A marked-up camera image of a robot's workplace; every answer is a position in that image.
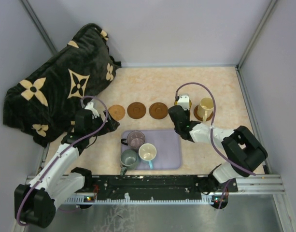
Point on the grey green mug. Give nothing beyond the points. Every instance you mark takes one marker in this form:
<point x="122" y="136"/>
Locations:
<point x="129" y="160"/>

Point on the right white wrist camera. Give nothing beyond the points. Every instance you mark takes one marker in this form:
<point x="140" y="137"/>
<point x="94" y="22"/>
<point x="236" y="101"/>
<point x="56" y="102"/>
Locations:
<point x="184" y="96"/>

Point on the dark wooden coaster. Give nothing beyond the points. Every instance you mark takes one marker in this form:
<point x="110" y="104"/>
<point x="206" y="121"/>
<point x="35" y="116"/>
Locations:
<point x="136" y="110"/>
<point x="200" y="118"/>
<point x="158" y="110"/>

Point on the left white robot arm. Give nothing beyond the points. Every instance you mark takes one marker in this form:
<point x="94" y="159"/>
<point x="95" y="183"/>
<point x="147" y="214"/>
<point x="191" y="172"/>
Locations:
<point x="37" y="202"/>

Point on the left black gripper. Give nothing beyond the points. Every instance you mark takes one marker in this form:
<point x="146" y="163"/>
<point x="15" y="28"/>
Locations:
<point x="111" y="125"/>

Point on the black floral plush blanket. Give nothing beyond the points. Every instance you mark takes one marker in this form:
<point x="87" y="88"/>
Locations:
<point x="44" y="104"/>

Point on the woven rattan coaster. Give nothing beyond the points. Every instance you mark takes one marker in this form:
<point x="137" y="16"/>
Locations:
<point x="117" y="112"/>

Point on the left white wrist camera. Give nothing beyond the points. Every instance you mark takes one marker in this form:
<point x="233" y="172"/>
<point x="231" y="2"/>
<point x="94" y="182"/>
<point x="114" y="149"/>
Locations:
<point x="91" y="107"/>

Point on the yellow glass mug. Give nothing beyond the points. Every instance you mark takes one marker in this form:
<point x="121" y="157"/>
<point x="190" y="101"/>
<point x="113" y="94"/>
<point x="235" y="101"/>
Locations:
<point x="185" y="103"/>

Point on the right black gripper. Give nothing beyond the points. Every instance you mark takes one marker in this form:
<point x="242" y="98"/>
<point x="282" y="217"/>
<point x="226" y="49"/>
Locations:
<point x="188" y="112"/>

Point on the purple glass mug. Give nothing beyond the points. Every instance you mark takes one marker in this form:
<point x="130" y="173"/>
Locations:
<point x="135" y="139"/>

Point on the white mug blue handle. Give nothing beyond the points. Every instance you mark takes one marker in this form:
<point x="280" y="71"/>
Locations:
<point x="148" y="152"/>

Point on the lavender plastic tray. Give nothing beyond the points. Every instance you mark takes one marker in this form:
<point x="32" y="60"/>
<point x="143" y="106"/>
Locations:
<point x="168" y="147"/>

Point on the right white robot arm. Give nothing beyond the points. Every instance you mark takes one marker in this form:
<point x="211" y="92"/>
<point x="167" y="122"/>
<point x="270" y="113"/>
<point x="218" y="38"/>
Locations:
<point x="242" y="152"/>

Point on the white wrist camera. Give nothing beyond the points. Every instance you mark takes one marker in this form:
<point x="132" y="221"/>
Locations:
<point x="91" y="107"/>
<point x="184" y="96"/>

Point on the dark wooden coaster top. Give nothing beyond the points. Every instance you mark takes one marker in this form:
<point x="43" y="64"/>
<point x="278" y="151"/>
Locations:
<point x="158" y="110"/>

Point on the cream yellow mug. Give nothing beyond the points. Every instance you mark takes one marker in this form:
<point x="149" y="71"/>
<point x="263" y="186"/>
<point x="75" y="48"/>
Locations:
<point x="205" y="108"/>

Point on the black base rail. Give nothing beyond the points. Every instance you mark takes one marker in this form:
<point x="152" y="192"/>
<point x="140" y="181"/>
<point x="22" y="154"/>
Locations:
<point x="156" y="187"/>

